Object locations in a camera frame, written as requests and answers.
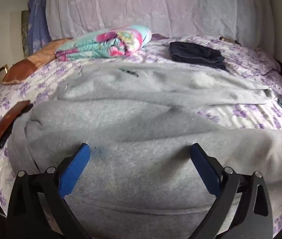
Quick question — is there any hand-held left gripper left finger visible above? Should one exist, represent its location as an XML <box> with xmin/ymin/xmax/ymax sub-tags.
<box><xmin>7</xmin><ymin>143</ymin><xmax>91</xmax><ymax>239</ymax></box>

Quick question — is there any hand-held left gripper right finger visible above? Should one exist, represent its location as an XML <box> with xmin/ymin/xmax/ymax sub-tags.
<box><xmin>191</xmin><ymin>143</ymin><xmax>274</xmax><ymax>239</ymax></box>

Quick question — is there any grey sweatshirt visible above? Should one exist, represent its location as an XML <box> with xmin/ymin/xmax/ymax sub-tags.
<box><xmin>6</xmin><ymin>60</ymin><xmax>282</xmax><ymax>231</ymax></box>

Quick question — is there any brown wallet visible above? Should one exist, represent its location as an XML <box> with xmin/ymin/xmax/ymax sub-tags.
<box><xmin>0</xmin><ymin>100</ymin><xmax>33</xmax><ymax>149</ymax></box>

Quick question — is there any orange brown pillow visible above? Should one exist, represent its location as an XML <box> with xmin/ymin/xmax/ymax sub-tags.
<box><xmin>2</xmin><ymin>38</ymin><xmax>73</xmax><ymax>85</ymax></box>

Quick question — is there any dark navy folded garment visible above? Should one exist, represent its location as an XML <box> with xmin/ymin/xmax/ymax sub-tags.
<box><xmin>169</xmin><ymin>42</ymin><xmax>228</xmax><ymax>72</ymax></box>

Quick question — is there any colourful floral folded blanket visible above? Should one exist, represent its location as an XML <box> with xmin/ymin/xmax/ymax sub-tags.
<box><xmin>55</xmin><ymin>25</ymin><xmax>153</xmax><ymax>62</ymax></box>

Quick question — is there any blue patterned cloth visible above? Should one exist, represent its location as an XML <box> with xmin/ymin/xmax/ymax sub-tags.
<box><xmin>27</xmin><ymin>0</ymin><xmax>53</xmax><ymax>55</ymax></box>

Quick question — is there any grey covered headboard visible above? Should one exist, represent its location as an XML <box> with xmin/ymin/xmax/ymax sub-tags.
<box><xmin>46</xmin><ymin>0</ymin><xmax>274</xmax><ymax>50</ymax></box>

